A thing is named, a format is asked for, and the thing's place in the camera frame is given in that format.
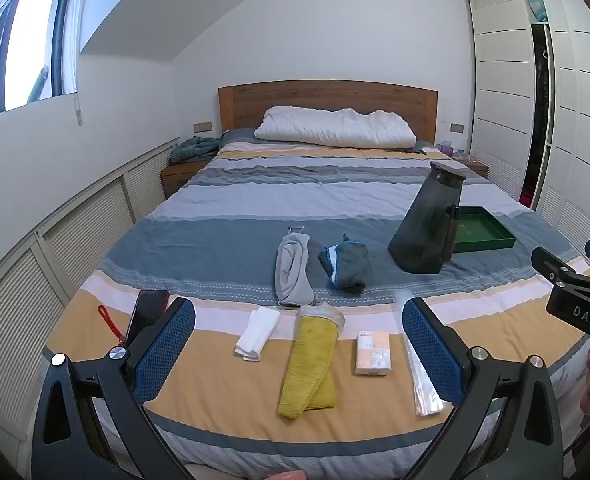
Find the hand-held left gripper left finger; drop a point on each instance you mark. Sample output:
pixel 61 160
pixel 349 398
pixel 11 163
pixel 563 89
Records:
pixel 167 350

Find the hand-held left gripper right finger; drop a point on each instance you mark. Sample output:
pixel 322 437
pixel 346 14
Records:
pixel 431 355

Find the clear plastic packet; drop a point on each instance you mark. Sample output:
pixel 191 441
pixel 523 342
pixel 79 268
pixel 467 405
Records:
pixel 421 387

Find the tissue packet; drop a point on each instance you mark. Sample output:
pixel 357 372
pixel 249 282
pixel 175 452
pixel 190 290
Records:
pixel 373 355

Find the green tray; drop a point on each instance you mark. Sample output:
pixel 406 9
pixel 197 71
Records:
pixel 485 230

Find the white cloth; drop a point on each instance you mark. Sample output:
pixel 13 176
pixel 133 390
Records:
pixel 260 332

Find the yellow towel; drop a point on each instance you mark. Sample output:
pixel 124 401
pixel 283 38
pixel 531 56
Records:
pixel 310 365

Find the dark blue-green cloth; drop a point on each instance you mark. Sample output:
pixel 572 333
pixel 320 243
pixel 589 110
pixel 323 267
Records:
pixel 347 265

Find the grey cloth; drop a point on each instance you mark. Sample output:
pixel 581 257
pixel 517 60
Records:
pixel 292 270

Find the red cloth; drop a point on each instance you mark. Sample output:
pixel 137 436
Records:
pixel 527 197

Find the wooden nightstand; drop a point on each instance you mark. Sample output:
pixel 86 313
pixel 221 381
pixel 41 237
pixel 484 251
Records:
pixel 475 165
pixel 180 177

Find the dark grey water jug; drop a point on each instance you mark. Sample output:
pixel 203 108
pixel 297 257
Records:
pixel 422 225

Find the small purple container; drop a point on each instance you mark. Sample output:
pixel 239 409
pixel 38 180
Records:
pixel 446 147

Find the grey pillow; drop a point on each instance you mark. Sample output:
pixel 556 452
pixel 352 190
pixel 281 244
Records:
pixel 425 147
pixel 237 136

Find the white louvered wardrobe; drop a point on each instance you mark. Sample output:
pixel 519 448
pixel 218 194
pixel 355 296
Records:
pixel 500 85

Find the bed with striped bedspread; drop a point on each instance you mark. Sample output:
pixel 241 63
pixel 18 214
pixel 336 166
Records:
pixel 275 200

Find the teal crumpled cloth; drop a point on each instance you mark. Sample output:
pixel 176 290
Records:
pixel 195 149

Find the white pillow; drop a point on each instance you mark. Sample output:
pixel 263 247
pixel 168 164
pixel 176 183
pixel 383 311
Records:
pixel 335 127

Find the light blue bag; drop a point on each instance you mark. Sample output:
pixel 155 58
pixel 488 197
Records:
pixel 539 6

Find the wooden headboard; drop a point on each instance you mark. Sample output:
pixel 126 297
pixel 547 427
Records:
pixel 325 95

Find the window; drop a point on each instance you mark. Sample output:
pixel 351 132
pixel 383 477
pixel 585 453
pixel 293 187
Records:
pixel 25 45

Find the white louvered wall cabinet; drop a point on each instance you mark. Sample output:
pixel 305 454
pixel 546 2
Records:
pixel 80 225

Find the wall switch plate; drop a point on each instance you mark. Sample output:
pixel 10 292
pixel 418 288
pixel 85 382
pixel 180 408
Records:
pixel 202 126
pixel 456 127

